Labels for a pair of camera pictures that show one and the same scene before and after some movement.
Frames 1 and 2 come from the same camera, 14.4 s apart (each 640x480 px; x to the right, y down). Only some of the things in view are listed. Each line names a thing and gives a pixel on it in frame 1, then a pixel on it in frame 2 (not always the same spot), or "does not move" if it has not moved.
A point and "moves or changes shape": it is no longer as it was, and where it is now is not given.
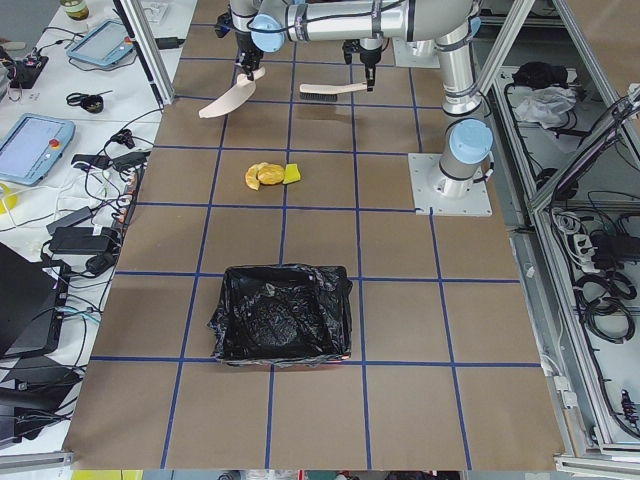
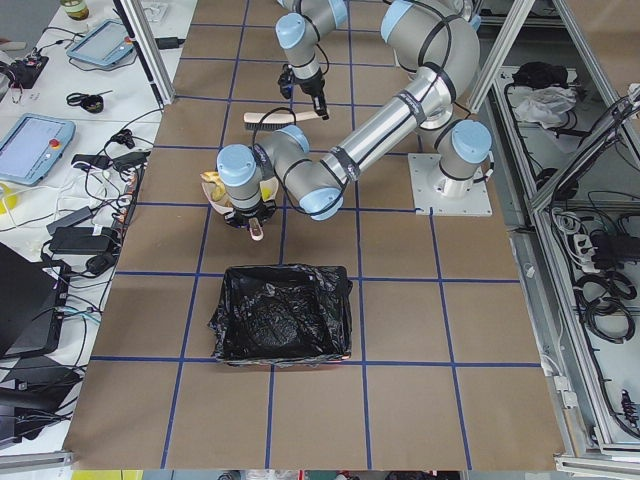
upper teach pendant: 105,46 does not move
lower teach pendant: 30,149 does not move
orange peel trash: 263,173 moves or changes shape
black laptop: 30,311 does not move
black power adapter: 78,240 does not move
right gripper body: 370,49 → 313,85
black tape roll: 93,104 does not move
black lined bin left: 284,315 does not move
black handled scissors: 77,99 does not move
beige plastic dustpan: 234,97 → 225,208
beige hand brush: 310,92 → 274,121
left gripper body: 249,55 → 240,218
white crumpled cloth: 546,106 does not move
